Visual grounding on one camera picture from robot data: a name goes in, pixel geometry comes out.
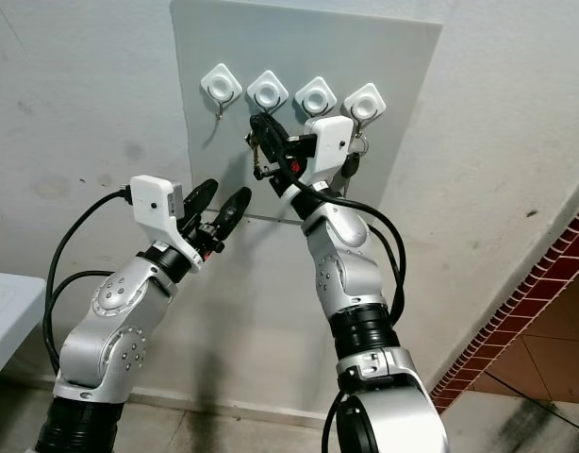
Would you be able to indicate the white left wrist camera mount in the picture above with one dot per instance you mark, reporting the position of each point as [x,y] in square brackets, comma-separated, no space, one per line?
[156,209]

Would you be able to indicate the white square wall hook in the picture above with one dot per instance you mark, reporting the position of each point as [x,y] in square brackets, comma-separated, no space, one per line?
[221,85]
[316,97]
[268,91]
[365,103]

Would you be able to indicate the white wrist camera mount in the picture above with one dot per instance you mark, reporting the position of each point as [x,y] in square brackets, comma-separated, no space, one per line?
[156,209]
[330,146]

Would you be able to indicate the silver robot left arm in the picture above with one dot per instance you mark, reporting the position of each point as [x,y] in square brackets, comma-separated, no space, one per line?
[110,321]

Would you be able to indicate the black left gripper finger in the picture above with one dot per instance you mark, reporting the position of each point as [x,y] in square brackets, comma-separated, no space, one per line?
[201,202]
[233,211]

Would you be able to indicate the metal key bunch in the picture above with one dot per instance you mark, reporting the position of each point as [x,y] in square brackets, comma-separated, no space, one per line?
[256,159]
[353,165]

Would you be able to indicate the pale grey wall board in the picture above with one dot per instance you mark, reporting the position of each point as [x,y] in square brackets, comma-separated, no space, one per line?
[327,38]

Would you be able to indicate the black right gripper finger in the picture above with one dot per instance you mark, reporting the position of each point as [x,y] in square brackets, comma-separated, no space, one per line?
[271,129]
[275,154]

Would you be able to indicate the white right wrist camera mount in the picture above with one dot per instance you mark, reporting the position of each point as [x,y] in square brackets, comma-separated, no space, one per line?
[330,146]

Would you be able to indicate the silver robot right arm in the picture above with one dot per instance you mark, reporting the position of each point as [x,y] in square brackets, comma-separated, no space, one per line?
[355,274]

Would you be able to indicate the red brick skirting strip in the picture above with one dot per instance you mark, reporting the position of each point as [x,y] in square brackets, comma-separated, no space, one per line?
[516,302]

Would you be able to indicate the white plastic table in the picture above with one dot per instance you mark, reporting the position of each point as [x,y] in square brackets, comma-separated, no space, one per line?
[11,316]

